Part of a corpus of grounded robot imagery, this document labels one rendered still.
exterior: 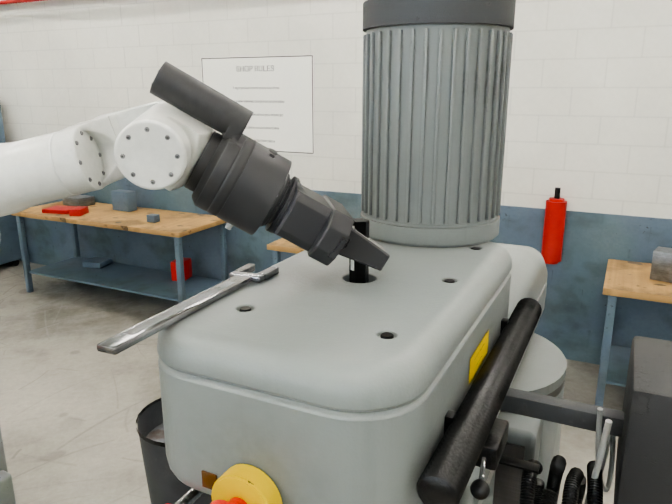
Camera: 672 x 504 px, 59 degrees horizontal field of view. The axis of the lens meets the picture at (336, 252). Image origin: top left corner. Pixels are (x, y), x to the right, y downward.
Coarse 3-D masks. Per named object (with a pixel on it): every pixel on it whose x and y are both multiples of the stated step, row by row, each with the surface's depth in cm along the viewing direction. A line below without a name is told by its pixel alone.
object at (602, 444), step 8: (600, 408) 85; (600, 416) 85; (600, 424) 85; (608, 424) 81; (600, 432) 86; (608, 432) 82; (600, 440) 86; (608, 440) 92; (600, 448) 83; (608, 448) 93; (600, 456) 84; (600, 464) 84; (592, 472) 86; (608, 472) 93; (608, 480) 92; (608, 488) 92
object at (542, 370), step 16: (528, 352) 125; (544, 352) 125; (560, 352) 125; (528, 368) 118; (544, 368) 118; (560, 368) 118; (512, 384) 111; (528, 384) 111; (544, 384) 111; (560, 384) 115; (512, 416) 107; (512, 432) 103; (528, 432) 102; (544, 432) 113; (560, 432) 131; (512, 448) 103; (528, 448) 102; (544, 448) 112; (544, 464) 112; (496, 480) 106; (512, 480) 104; (544, 480) 111; (496, 496) 107; (512, 496) 105
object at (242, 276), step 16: (240, 272) 66; (272, 272) 66; (224, 288) 60; (192, 304) 56; (208, 304) 58; (144, 320) 52; (160, 320) 52; (176, 320) 53; (112, 336) 49; (128, 336) 49; (144, 336) 50; (112, 352) 47
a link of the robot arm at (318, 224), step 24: (264, 168) 58; (288, 168) 60; (240, 192) 58; (264, 192) 58; (288, 192) 61; (312, 192) 65; (216, 216) 61; (240, 216) 59; (264, 216) 59; (288, 216) 59; (312, 216) 59; (336, 216) 59; (288, 240) 60; (312, 240) 60; (336, 240) 59
